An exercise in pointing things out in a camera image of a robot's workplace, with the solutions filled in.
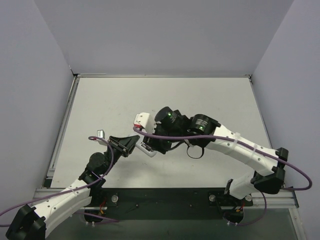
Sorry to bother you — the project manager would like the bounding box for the white remote control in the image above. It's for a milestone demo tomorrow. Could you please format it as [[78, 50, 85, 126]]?
[[135, 141, 157, 158]]

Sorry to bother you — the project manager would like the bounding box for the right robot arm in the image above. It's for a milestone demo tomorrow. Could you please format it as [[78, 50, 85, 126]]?
[[134, 106, 289, 200]]

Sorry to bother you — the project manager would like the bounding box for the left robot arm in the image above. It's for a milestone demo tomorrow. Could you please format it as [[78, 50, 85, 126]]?
[[5, 135, 140, 240]]

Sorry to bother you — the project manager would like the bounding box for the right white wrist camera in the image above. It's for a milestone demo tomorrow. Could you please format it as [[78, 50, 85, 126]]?
[[133, 112, 156, 134]]

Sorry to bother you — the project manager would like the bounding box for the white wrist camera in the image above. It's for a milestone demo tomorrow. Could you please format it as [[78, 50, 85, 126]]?
[[133, 112, 156, 134], [94, 129, 107, 146]]

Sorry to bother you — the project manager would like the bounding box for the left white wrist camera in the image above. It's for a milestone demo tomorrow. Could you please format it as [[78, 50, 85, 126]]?
[[94, 129, 107, 146]]

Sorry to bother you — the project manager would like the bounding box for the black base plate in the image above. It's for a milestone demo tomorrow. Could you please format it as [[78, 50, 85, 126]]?
[[84, 187, 244, 221]]

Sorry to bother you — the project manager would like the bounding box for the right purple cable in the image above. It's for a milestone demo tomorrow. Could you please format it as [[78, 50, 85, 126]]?
[[132, 126, 313, 227]]

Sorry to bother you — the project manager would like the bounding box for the aluminium frame rail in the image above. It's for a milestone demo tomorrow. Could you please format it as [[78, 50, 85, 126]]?
[[33, 188, 299, 209]]

